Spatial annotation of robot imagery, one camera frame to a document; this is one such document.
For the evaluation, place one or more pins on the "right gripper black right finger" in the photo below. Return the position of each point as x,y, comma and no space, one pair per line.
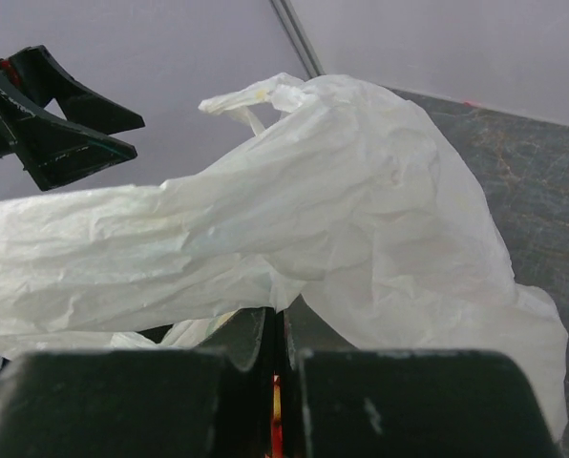
339,401

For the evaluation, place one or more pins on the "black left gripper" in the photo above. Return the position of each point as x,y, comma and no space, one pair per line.
53,150

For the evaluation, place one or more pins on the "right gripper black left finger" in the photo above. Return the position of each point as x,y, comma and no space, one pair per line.
213,400

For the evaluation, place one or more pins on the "white plastic bag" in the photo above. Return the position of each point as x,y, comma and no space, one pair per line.
346,195

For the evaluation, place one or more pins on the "aluminium frame post left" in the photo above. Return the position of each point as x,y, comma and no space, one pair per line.
297,36

